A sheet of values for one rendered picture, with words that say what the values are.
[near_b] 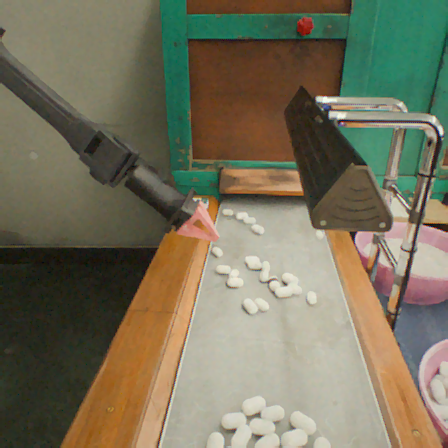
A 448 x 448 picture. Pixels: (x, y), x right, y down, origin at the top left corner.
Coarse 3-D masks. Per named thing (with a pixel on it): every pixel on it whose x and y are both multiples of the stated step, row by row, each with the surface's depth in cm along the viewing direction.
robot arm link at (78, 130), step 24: (0, 48) 73; (0, 72) 71; (24, 72) 71; (24, 96) 71; (48, 96) 70; (48, 120) 70; (72, 120) 69; (72, 144) 69; (96, 144) 71; (96, 168) 69; (120, 168) 71
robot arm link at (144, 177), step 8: (136, 168) 70; (144, 168) 70; (128, 176) 70; (136, 176) 69; (144, 176) 70; (152, 176) 71; (160, 176) 72; (128, 184) 70; (136, 184) 70; (144, 184) 70; (152, 184) 70; (136, 192) 71; (144, 192) 70; (144, 200) 72
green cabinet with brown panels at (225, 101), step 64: (192, 0) 101; (256, 0) 99; (320, 0) 98; (384, 0) 97; (192, 64) 107; (256, 64) 106; (320, 64) 105; (384, 64) 103; (192, 128) 115; (256, 128) 114; (384, 128) 110
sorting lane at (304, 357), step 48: (240, 240) 100; (288, 240) 100; (240, 288) 81; (336, 288) 81; (192, 336) 68; (240, 336) 68; (288, 336) 68; (336, 336) 68; (192, 384) 59; (240, 384) 59; (288, 384) 59; (336, 384) 59; (192, 432) 52; (336, 432) 52; (384, 432) 52
